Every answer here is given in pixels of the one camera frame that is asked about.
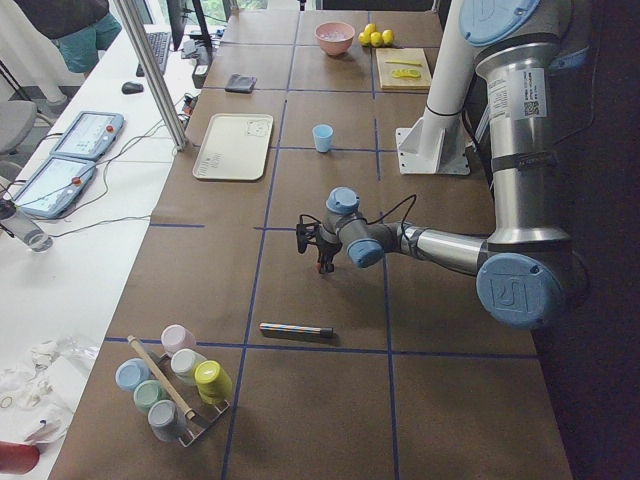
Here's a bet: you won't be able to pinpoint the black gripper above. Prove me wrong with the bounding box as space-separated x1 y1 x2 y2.
295 214 342 273

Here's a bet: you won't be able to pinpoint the steel muddler with black tip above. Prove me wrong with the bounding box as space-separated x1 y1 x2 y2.
259 322 334 340

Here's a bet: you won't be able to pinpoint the grey and blue arm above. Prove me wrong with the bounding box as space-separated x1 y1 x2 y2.
296 1 592 330

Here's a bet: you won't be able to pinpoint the light blue plastic cup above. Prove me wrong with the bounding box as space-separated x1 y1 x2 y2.
312 124 334 153

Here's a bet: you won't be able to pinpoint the yellow-green upturned plastic cup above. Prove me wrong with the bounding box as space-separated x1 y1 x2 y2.
194 360 233 405

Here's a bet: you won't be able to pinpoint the pink upturned cup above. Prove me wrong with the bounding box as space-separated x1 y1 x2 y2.
160 324 196 357

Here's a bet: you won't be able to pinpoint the pale white upturned cup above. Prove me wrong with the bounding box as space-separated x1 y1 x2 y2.
171 348 207 386

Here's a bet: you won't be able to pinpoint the green upturned cup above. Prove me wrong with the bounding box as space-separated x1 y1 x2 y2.
133 379 167 415

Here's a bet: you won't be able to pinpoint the blue upturned cup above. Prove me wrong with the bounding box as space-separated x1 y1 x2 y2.
115 358 151 392

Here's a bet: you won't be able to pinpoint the grey upturned cup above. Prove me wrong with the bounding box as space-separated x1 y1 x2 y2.
147 400 187 442

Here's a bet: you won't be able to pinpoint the pink bowl of ice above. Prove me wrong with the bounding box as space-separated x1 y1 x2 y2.
315 22 355 56

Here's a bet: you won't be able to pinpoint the white bear print tray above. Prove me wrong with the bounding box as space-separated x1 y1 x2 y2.
192 113 274 181

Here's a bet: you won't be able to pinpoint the white support column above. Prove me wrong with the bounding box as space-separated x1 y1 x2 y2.
396 1 477 175

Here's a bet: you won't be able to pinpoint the grey and purple folded cloth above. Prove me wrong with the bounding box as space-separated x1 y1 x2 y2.
224 73 257 94

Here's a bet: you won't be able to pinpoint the lemon slice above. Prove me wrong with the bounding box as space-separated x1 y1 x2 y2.
391 68 422 79

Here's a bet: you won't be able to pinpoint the wooden cutting board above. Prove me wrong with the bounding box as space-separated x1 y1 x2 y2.
375 48 432 91

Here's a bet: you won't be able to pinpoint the yellow knife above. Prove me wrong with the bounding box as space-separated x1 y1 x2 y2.
385 59 422 67

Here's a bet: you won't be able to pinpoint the black computer mouse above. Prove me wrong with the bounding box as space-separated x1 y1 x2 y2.
121 82 144 95

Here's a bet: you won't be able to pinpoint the blue teach pendant upper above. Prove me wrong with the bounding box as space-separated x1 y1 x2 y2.
51 111 125 161

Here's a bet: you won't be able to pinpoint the blue teach pendant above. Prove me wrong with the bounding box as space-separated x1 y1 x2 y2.
14 155 96 219
51 111 125 161

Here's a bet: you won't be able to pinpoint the blue teach pendant lower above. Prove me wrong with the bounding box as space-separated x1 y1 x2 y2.
14 155 96 219

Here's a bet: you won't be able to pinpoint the black keyboard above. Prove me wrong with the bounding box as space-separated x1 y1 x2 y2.
146 32 171 74

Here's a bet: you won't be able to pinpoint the black monitor stand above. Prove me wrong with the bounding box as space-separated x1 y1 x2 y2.
166 0 214 54

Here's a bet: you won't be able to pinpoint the clear water bottle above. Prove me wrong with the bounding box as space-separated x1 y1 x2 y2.
0 199 53 252

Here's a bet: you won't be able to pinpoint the crumpled white plastic bags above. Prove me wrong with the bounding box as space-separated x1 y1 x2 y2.
1 336 99 445

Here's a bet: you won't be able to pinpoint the person in teal shorts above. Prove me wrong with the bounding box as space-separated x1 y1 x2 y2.
16 0 122 77

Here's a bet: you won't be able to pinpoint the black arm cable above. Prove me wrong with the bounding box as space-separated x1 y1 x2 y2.
363 193 419 251

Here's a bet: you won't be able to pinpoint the white wire cup rack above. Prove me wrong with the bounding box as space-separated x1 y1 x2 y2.
156 353 232 447

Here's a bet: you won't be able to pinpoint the wooden rack handle rod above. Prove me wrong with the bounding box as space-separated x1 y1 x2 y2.
127 335 196 420

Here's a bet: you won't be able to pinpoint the aluminium frame post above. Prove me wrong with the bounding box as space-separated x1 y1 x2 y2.
114 0 188 151

